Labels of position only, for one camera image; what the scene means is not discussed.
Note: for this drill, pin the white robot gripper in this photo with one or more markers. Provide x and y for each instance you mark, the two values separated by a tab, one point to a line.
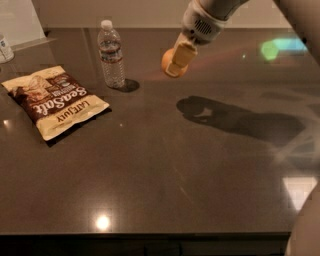
201	27

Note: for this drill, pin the orange fruit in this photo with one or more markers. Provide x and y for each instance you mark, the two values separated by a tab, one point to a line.
169	68

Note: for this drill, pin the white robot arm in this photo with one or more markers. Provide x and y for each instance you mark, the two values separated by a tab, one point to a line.
304	18

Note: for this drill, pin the clear plastic water bottle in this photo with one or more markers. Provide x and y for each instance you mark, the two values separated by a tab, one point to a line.
111	56

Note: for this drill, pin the sea salt chips bag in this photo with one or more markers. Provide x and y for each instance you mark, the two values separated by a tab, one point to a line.
54	100

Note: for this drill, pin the white container at left edge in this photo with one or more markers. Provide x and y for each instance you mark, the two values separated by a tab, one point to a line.
6	52

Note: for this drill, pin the white board leaning on wall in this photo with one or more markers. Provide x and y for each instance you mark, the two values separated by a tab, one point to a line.
20	24

